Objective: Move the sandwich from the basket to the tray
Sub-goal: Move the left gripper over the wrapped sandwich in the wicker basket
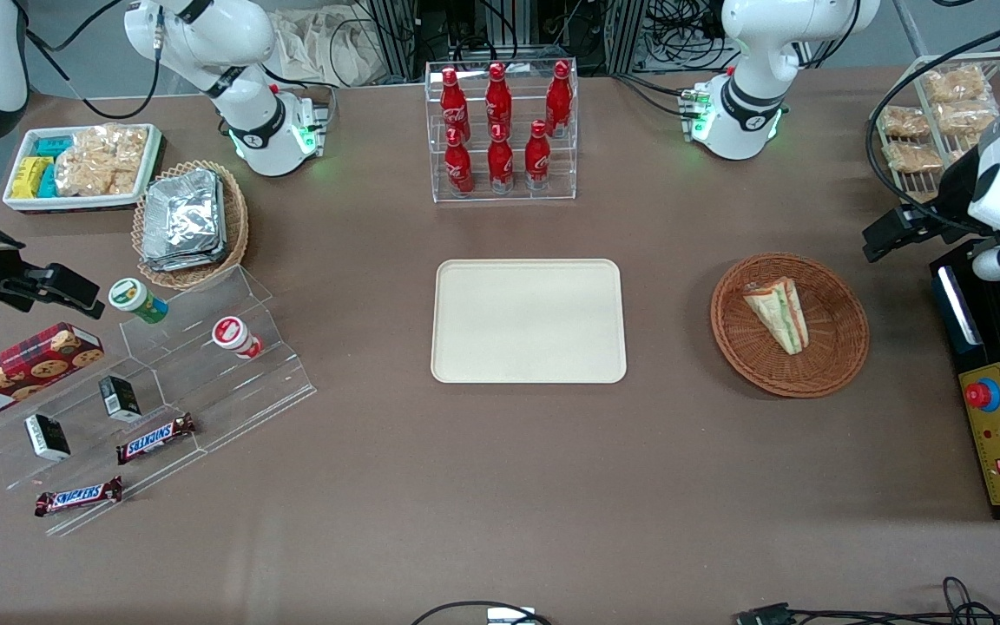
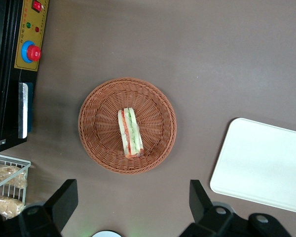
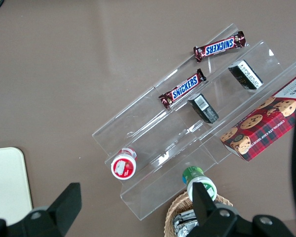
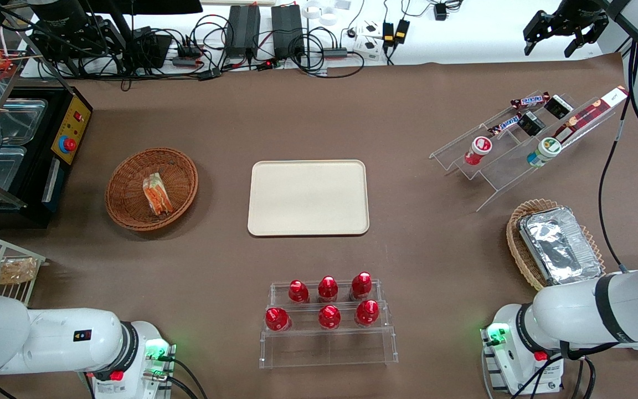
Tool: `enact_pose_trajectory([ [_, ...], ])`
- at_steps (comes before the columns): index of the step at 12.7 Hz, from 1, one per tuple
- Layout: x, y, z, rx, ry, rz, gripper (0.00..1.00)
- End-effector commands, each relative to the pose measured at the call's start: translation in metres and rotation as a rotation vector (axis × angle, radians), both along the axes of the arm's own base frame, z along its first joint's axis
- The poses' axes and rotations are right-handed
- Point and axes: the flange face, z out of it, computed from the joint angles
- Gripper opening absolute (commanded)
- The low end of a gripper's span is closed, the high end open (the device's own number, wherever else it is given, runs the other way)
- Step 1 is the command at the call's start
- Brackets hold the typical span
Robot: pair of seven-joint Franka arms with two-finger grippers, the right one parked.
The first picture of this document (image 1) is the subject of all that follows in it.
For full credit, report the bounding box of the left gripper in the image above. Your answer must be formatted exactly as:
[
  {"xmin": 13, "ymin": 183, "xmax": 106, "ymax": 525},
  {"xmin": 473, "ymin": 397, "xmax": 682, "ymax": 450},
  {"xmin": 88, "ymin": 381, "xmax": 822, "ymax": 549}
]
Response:
[{"xmin": 863, "ymin": 146, "xmax": 989, "ymax": 263}]

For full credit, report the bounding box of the triangular sandwich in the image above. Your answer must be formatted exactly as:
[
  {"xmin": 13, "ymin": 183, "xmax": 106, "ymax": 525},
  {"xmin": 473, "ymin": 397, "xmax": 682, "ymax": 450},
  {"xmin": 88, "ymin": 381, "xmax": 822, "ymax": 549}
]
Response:
[{"xmin": 742, "ymin": 276, "xmax": 811, "ymax": 357}]

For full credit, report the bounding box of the white rectangular snack tray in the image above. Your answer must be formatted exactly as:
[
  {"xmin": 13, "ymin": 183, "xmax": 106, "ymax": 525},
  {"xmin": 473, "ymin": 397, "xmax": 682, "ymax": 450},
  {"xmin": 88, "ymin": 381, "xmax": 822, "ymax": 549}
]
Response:
[{"xmin": 2, "ymin": 123, "xmax": 165, "ymax": 214}]

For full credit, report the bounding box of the round brown wicker basket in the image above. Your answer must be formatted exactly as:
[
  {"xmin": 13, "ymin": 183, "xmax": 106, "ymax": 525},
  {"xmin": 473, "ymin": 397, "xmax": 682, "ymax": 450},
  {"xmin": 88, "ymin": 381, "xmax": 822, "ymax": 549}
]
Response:
[{"xmin": 710, "ymin": 252, "xmax": 871, "ymax": 399}]

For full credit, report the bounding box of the oval brown wicker basket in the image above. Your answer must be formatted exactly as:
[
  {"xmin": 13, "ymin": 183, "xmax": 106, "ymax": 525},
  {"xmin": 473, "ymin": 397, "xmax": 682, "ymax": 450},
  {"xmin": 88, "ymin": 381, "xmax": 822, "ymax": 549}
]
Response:
[{"xmin": 131, "ymin": 160, "xmax": 251, "ymax": 291}]

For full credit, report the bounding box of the beige plastic tray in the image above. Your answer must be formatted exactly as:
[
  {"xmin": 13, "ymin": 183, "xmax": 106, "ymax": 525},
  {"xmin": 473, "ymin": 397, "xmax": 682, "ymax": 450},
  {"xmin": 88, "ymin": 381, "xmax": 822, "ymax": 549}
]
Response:
[{"xmin": 431, "ymin": 259, "xmax": 628, "ymax": 385}]

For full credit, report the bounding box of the bagged fried snack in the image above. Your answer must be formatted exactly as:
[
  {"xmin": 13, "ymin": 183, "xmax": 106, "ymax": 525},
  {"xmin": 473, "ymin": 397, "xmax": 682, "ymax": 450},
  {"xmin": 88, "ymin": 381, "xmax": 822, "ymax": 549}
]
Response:
[
  {"xmin": 882, "ymin": 141, "xmax": 944, "ymax": 174},
  {"xmin": 923, "ymin": 64, "xmax": 992, "ymax": 105},
  {"xmin": 880, "ymin": 105, "xmax": 932, "ymax": 141},
  {"xmin": 934, "ymin": 99, "xmax": 1000, "ymax": 137}
]

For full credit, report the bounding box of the red tartan cookie box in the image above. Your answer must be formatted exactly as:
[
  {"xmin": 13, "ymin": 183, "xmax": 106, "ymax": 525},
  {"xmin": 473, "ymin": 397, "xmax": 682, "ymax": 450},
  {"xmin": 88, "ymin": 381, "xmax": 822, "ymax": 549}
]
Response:
[{"xmin": 0, "ymin": 321, "xmax": 106, "ymax": 429}]

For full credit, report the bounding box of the green lidded snack cup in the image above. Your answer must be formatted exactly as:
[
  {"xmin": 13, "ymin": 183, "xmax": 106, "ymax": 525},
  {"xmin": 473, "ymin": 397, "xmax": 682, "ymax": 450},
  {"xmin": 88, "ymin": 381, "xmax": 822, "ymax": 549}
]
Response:
[{"xmin": 108, "ymin": 277, "xmax": 169, "ymax": 326}]

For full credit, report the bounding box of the yellow snack packet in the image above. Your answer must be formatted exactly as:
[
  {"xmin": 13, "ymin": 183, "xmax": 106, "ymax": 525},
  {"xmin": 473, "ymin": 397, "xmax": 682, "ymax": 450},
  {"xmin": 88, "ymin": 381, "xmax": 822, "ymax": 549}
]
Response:
[{"xmin": 11, "ymin": 156, "xmax": 53, "ymax": 200}]

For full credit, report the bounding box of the small black box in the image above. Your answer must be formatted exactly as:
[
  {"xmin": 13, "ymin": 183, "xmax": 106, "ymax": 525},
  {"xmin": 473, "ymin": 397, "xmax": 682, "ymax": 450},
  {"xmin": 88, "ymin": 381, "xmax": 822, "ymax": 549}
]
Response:
[
  {"xmin": 98, "ymin": 374, "xmax": 143, "ymax": 424},
  {"xmin": 23, "ymin": 413, "xmax": 72, "ymax": 463}
]

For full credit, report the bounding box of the silver foil pack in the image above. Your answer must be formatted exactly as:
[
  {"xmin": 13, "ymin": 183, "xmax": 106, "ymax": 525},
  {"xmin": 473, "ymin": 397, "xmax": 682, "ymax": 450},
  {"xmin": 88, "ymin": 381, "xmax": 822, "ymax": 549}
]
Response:
[
  {"xmin": 142, "ymin": 168, "xmax": 226, "ymax": 261},
  {"xmin": 141, "ymin": 247, "xmax": 229, "ymax": 273}
]

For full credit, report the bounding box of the clear bag of rice crackers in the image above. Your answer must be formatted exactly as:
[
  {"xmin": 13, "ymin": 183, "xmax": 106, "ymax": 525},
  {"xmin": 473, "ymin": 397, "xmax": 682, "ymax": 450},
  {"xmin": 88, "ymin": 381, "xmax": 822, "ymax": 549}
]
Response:
[{"xmin": 54, "ymin": 123, "xmax": 150, "ymax": 198}]

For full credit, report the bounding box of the red emergency stop button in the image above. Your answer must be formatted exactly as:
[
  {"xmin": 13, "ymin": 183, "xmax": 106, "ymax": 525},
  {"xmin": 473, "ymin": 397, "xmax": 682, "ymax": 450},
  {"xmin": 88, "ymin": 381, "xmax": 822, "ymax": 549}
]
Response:
[{"xmin": 965, "ymin": 378, "xmax": 1000, "ymax": 414}]

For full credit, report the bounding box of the brown chocolate bar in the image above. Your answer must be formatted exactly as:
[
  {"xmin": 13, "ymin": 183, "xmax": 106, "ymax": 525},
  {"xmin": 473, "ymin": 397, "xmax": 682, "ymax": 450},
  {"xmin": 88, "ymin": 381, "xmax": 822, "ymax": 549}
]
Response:
[
  {"xmin": 115, "ymin": 412, "xmax": 198, "ymax": 466},
  {"xmin": 34, "ymin": 475, "xmax": 125, "ymax": 519}
]

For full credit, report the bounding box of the red lidded snack cup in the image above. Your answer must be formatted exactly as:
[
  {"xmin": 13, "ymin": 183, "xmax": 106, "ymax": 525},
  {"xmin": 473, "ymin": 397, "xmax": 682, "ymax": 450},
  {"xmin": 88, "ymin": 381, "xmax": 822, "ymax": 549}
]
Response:
[{"xmin": 211, "ymin": 316, "xmax": 264, "ymax": 360}]

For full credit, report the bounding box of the clear acrylic stepped display stand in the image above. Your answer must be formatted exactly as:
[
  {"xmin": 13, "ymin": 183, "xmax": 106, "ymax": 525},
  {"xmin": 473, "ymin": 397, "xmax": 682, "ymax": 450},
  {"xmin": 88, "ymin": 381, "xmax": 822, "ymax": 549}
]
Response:
[{"xmin": 0, "ymin": 264, "xmax": 319, "ymax": 538}]

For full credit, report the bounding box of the red cola bottle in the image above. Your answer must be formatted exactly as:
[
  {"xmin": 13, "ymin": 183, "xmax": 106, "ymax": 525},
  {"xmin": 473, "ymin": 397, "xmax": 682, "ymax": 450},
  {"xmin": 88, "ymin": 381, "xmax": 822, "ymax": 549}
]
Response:
[
  {"xmin": 546, "ymin": 60, "xmax": 573, "ymax": 138},
  {"xmin": 439, "ymin": 68, "xmax": 470, "ymax": 144},
  {"xmin": 485, "ymin": 62, "xmax": 513, "ymax": 140},
  {"xmin": 488, "ymin": 123, "xmax": 516, "ymax": 194},
  {"xmin": 444, "ymin": 128, "xmax": 475, "ymax": 197},
  {"xmin": 524, "ymin": 120, "xmax": 551, "ymax": 191}
]

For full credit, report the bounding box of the clear acrylic bottle rack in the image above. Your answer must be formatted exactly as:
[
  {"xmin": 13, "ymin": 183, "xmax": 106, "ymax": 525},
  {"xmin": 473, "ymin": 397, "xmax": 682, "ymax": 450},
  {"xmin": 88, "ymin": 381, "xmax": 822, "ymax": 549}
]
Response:
[{"xmin": 424, "ymin": 58, "xmax": 580, "ymax": 205}]

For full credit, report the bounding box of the black plug connector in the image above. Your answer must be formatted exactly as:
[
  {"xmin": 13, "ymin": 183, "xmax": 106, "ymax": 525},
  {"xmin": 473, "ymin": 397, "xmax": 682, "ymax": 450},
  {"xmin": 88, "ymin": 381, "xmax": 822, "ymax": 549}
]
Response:
[{"xmin": 735, "ymin": 602, "xmax": 793, "ymax": 625}]

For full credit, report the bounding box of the white wire shelf rack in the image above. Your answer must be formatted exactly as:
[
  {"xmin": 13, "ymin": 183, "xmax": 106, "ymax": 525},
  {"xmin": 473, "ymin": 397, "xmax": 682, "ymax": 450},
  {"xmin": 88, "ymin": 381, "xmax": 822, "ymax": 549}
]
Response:
[{"xmin": 877, "ymin": 50, "xmax": 1000, "ymax": 206}]

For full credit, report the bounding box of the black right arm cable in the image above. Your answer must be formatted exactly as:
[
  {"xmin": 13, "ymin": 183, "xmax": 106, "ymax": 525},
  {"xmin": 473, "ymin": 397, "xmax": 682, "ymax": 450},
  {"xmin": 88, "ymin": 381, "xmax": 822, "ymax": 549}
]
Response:
[{"xmin": 24, "ymin": 0, "xmax": 164, "ymax": 122}]

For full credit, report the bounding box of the black cable bundle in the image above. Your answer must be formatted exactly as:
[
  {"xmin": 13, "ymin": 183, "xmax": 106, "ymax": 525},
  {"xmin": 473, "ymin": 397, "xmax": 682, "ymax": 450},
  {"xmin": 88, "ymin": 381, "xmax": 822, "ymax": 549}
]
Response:
[{"xmin": 643, "ymin": 0, "xmax": 735, "ymax": 72}]

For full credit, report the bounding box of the aluminium frame post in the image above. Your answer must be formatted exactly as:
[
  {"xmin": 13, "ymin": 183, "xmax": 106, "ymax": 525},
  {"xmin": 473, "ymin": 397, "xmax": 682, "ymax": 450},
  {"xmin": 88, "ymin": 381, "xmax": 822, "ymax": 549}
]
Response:
[
  {"xmin": 602, "ymin": 0, "xmax": 650, "ymax": 77},
  {"xmin": 368, "ymin": 0, "xmax": 420, "ymax": 81}
]

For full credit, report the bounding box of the black tangled cable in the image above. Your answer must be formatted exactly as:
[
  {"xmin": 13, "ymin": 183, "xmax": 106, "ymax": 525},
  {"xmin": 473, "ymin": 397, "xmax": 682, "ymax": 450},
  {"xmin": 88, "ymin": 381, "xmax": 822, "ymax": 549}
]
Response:
[{"xmin": 791, "ymin": 576, "xmax": 1000, "ymax": 625}]

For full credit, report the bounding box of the black looped cable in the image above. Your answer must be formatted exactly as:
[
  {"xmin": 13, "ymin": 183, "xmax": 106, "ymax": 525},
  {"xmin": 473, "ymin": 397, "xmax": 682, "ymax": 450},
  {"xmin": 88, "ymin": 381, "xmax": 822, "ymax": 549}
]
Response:
[{"xmin": 411, "ymin": 601, "xmax": 555, "ymax": 625}]

